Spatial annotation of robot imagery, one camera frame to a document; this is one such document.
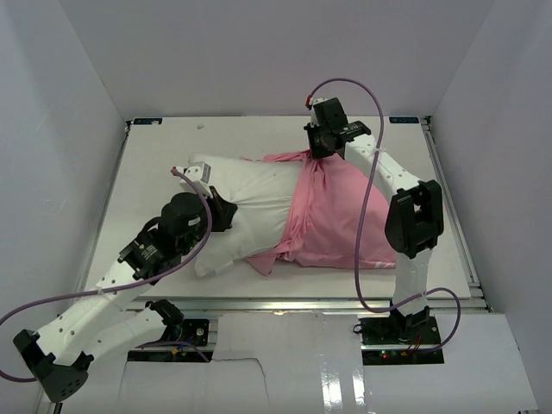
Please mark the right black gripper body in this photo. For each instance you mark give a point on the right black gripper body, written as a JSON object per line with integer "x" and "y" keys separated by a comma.
{"x": 321, "y": 147}

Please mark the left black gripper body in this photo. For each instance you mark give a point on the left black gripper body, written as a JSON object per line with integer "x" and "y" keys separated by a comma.
{"x": 218, "y": 220}

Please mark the white pillow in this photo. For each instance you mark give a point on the white pillow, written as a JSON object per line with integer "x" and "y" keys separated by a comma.
{"x": 263, "y": 193}

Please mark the pink floral pillowcase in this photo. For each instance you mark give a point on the pink floral pillowcase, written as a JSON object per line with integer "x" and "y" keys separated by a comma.
{"x": 326, "y": 226}

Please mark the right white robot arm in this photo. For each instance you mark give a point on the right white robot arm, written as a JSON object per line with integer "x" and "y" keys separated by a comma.
{"x": 414, "y": 221}

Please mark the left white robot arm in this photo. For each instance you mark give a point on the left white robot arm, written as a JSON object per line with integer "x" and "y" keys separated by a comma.
{"x": 60, "y": 353}

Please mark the right blue table label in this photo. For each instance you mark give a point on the right blue table label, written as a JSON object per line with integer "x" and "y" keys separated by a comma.
{"x": 403, "y": 120}

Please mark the blue table label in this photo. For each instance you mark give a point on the blue table label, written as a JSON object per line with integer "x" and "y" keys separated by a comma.
{"x": 403, "y": 120}
{"x": 147, "y": 121}

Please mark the left blue table label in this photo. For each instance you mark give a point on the left blue table label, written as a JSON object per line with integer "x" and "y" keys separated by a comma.
{"x": 147, "y": 121}

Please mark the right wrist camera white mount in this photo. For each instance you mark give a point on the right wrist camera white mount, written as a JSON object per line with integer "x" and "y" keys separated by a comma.
{"x": 311, "y": 104}

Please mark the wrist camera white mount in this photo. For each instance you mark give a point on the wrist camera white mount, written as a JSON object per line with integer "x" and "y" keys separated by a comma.
{"x": 194, "y": 178}
{"x": 311, "y": 104}

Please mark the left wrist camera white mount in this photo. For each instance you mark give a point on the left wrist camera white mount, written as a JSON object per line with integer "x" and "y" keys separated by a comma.
{"x": 194, "y": 178}

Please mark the aluminium table front rail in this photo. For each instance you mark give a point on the aluminium table front rail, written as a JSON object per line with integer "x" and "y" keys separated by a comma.
{"x": 331, "y": 305}

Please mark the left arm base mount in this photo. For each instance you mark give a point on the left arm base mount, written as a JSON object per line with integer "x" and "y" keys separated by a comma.
{"x": 185, "y": 337}

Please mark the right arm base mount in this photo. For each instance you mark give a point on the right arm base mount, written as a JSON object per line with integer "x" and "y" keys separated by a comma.
{"x": 382, "y": 344}

